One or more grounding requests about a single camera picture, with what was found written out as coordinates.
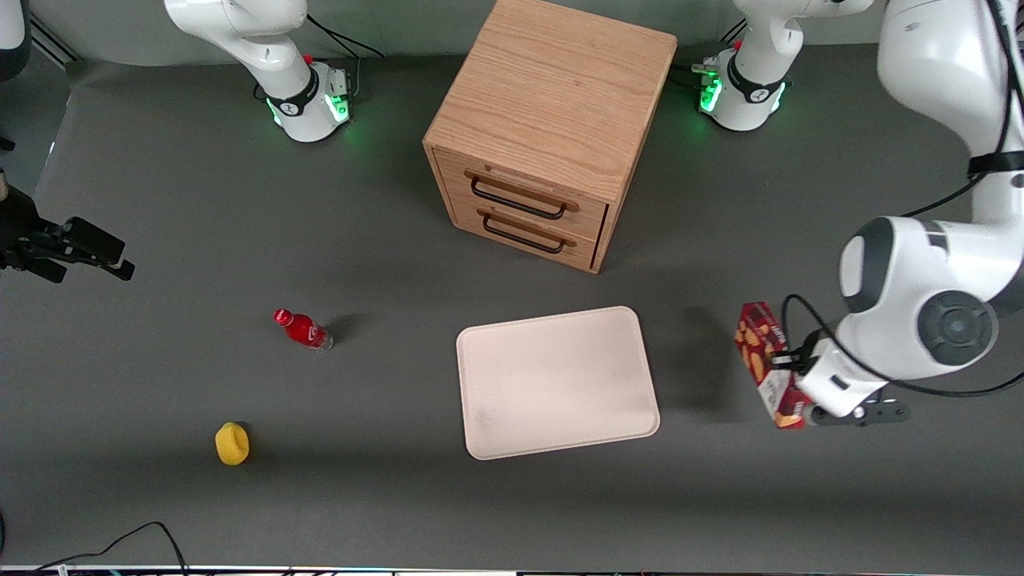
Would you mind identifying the yellow sponge toy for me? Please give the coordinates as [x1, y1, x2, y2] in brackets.
[214, 422, 250, 466]

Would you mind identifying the black looped cable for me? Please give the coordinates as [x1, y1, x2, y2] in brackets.
[0, 522, 190, 576]

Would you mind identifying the black arm base cable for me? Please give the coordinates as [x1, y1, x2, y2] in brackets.
[306, 12, 386, 101]
[670, 20, 749, 89]

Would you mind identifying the black left arm base cable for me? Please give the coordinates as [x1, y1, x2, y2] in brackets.
[670, 20, 749, 89]

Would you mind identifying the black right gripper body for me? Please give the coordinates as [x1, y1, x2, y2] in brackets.
[0, 170, 73, 273]

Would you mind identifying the cream plastic tray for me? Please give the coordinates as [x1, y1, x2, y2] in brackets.
[455, 306, 662, 462]

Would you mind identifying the black right arm base cable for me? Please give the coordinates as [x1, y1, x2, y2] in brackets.
[306, 12, 386, 101]

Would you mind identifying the red cookie box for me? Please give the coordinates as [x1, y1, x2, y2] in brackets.
[734, 302, 807, 430]

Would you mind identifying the small red soda bottle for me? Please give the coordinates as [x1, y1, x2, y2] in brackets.
[273, 308, 334, 352]

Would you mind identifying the wooden drawer with black handle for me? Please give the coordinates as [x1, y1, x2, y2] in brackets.
[434, 150, 610, 242]
[448, 198, 602, 273]

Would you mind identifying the wooden drawer cabinet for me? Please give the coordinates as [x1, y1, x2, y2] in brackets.
[422, 0, 678, 275]

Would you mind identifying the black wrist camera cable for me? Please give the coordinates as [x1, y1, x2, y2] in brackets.
[782, 0, 1024, 398]

